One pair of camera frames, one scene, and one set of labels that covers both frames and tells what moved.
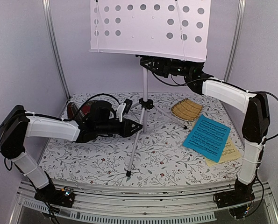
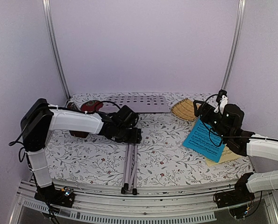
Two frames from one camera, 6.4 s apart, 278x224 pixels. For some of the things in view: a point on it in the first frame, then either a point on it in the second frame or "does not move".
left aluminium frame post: x=46 y=5 does not move
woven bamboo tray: x=187 y=109 does not move
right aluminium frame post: x=235 y=38 does not move
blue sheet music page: x=208 y=137 does not move
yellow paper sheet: x=231 y=151 does not move
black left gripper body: x=103 y=128 -> x=128 y=137
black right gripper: x=162 y=65 -> x=205 y=107
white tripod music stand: x=174 y=29 -> x=140 y=104
